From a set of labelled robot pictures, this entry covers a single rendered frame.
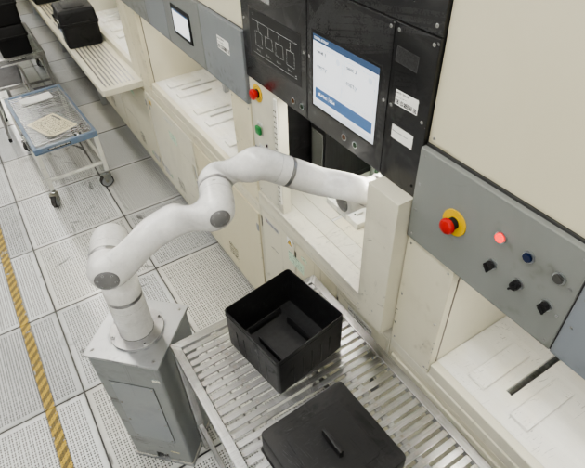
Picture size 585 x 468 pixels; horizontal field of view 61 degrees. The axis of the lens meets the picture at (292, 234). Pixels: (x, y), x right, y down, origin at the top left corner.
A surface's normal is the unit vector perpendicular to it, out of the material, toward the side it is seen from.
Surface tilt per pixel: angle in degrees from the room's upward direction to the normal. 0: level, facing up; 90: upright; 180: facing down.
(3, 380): 0
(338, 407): 0
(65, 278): 0
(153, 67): 90
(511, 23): 90
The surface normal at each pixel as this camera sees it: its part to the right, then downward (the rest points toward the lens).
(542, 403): -0.03, -0.74
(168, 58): 0.54, 0.56
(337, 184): -0.34, -0.10
